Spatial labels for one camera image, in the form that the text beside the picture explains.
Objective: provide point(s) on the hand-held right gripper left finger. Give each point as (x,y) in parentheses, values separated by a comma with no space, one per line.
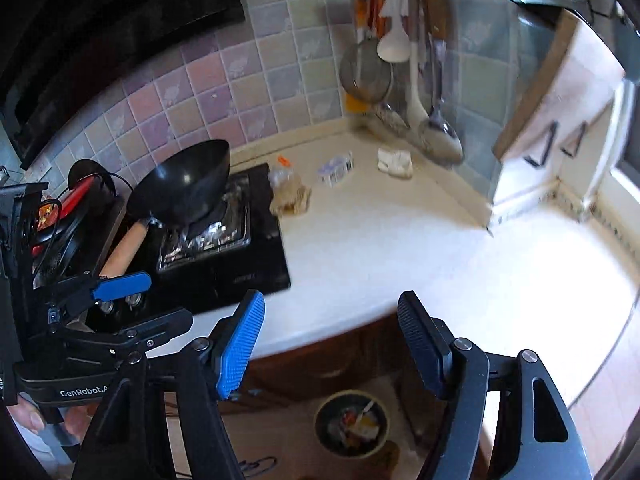
(240,345)

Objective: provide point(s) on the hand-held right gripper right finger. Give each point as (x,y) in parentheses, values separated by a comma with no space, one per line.
(425,345)

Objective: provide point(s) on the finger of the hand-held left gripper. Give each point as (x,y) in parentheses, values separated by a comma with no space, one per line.
(165,325)
(122,285)

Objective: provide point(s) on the round black bin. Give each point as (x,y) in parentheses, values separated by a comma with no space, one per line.
(352,425)

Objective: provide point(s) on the person's left hand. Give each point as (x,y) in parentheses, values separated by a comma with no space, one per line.
(30,415)

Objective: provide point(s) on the black gas stove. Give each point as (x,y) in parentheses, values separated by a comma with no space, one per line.
(235,270)

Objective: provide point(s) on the brown wooden cabinet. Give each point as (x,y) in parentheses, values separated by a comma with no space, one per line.
(320,360)

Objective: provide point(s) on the aluminium foil burner liner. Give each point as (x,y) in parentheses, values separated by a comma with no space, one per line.
(200,245)

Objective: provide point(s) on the red electric pot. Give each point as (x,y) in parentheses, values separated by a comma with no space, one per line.
(75,195)

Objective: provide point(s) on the crushed clear plastic bottle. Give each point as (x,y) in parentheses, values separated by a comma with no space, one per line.
(287,190)

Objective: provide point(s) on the crumpled white paper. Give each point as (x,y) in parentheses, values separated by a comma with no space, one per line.
(395,162)

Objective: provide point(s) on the steel ladle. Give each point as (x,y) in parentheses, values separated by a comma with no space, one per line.
(442,137)

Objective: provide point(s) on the perforated steel skimmer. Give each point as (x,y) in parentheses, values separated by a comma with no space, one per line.
(390,117)

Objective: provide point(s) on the yellow hanging utensil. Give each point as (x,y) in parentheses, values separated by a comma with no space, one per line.
(356,104)

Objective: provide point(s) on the black range hood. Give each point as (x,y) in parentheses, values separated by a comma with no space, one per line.
(100,35)

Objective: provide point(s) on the metal mesh strainer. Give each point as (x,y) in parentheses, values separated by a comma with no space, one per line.
(365,75)

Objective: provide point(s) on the wooden cutting board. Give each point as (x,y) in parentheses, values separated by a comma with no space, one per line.
(565,90)

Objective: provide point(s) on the short white plastic spoon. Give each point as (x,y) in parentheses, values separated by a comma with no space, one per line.
(395,40)

